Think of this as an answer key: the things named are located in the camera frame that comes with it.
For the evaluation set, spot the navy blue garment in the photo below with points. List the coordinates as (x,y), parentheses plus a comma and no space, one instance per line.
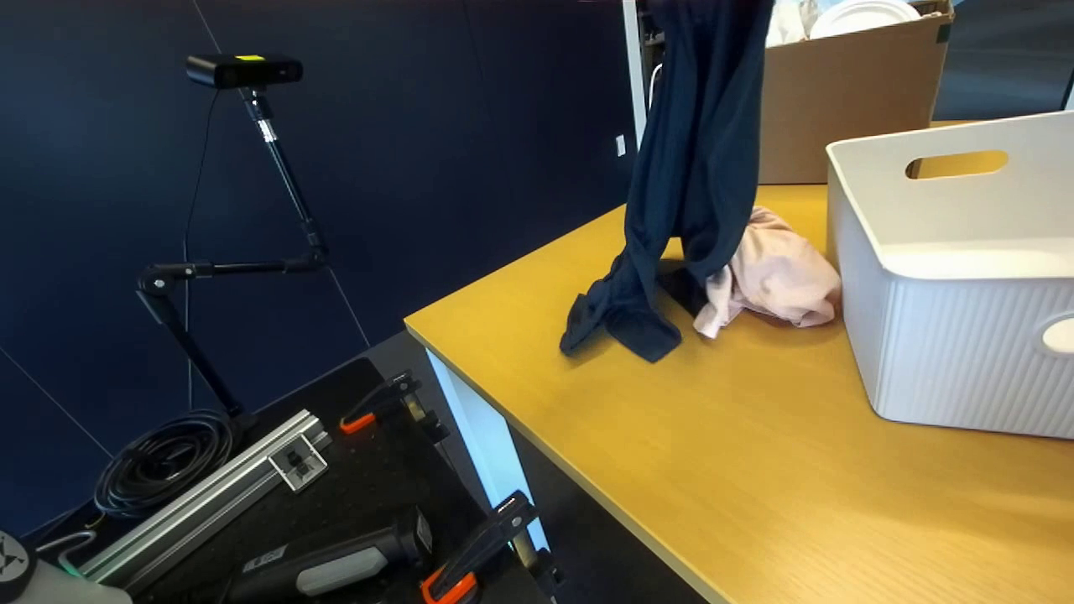
(693,146)

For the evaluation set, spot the cream pale pink garment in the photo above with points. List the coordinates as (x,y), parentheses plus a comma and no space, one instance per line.
(776,280)

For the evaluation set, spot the white ribbed plastic basket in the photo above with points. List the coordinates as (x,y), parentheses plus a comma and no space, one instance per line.
(962,323)

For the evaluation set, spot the black orange bar clamp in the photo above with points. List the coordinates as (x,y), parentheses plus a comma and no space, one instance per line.
(375,406)
(481,552)

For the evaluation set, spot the black grey handheld device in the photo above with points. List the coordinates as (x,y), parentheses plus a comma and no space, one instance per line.
(336,564)

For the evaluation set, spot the brown cardboard box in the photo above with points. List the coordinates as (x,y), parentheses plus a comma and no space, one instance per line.
(849,112)

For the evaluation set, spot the aluminium extrusion bar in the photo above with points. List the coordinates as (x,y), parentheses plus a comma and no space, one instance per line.
(213,491)

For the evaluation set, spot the cream cloth bag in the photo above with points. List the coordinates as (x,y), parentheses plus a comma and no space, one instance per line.
(790,23)

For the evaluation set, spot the round black white disc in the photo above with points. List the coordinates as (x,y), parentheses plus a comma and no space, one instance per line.
(12,564)

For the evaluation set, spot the black articulated camera stand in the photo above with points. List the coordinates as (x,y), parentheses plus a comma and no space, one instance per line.
(284,169)

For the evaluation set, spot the black stereo camera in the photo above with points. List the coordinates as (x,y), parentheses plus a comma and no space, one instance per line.
(242,71)

